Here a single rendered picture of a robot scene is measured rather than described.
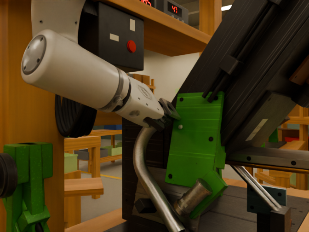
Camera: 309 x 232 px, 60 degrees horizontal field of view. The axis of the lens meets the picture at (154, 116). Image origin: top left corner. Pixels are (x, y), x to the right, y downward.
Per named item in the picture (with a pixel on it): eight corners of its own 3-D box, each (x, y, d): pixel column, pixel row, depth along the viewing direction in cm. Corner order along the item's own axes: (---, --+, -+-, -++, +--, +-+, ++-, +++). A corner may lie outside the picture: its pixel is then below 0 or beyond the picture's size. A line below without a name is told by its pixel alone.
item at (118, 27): (145, 70, 78) (145, 19, 78) (100, 61, 65) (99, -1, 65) (115, 74, 86) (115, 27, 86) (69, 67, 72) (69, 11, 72)
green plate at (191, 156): (227, 193, 59) (237, 102, 63) (210, 191, 53) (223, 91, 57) (182, 184, 66) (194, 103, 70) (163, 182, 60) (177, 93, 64)
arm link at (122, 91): (127, 86, 44) (139, 92, 46) (109, 55, 49) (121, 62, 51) (95, 120, 46) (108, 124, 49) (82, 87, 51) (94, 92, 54)
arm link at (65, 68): (78, 92, 52) (100, 118, 46) (10, 63, 42) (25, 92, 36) (102, 55, 50) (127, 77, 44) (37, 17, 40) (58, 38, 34)
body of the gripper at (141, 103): (134, 94, 45) (171, 112, 54) (114, 59, 51) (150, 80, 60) (107, 123, 48) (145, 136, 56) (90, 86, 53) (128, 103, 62)
